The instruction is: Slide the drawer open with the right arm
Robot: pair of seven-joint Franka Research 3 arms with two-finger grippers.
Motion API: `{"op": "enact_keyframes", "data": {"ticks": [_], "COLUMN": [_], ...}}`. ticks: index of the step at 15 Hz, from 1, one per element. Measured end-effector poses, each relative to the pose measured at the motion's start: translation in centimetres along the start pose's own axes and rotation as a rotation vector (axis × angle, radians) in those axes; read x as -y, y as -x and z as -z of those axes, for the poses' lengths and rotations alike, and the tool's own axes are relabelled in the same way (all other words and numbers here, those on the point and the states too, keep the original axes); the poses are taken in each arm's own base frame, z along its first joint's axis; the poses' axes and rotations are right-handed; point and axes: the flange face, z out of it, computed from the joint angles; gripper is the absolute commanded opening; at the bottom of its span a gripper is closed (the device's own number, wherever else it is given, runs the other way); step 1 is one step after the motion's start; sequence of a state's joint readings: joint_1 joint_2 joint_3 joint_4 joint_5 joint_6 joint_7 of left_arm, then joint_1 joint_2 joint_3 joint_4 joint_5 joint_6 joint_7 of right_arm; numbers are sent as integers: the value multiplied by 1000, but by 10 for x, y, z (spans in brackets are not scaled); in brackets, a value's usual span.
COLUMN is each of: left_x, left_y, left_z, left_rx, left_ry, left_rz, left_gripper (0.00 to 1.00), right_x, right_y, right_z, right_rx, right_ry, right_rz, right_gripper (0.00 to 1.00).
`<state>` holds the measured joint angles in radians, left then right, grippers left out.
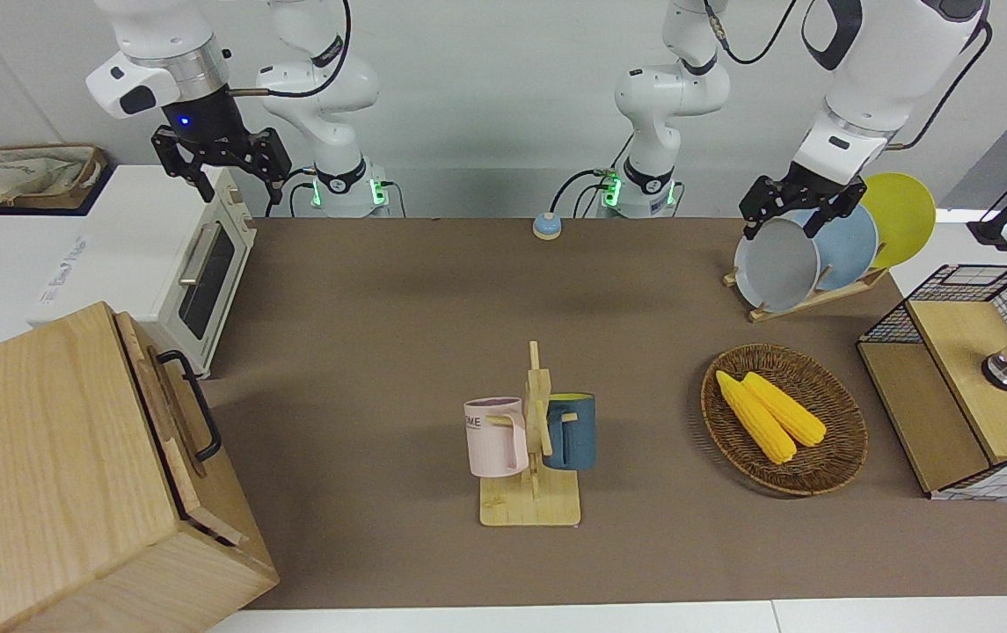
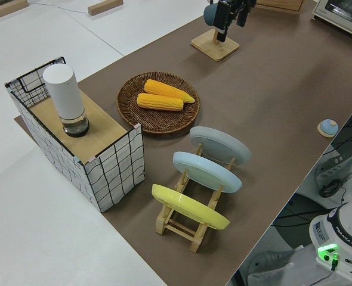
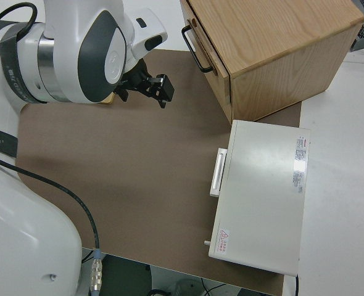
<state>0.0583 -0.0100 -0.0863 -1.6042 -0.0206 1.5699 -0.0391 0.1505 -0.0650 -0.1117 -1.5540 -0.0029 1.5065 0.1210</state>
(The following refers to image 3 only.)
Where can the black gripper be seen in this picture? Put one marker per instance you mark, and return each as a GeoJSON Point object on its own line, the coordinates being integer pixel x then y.
{"type": "Point", "coordinates": [135, 78]}

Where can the light wooden drawer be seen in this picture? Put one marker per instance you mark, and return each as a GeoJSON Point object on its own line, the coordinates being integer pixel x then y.
{"type": "Point", "coordinates": [208, 52]}

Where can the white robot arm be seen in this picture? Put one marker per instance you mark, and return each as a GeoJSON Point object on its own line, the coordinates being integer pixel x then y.
{"type": "Point", "coordinates": [15, 216]}

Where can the wooden mug rack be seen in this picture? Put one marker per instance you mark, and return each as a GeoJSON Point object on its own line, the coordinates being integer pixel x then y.
{"type": "Point", "coordinates": [108, 100]}

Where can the brown table mat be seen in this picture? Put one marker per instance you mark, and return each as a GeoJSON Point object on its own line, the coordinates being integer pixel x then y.
{"type": "Point", "coordinates": [123, 154]}

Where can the light wooden cabinet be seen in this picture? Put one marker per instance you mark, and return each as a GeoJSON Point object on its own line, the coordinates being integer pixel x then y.
{"type": "Point", "coordinates": [280, 46]}

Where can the white toaster oven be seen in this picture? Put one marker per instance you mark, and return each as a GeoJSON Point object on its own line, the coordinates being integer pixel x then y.
{"type": "Point", "coordinates": [262, 200]}

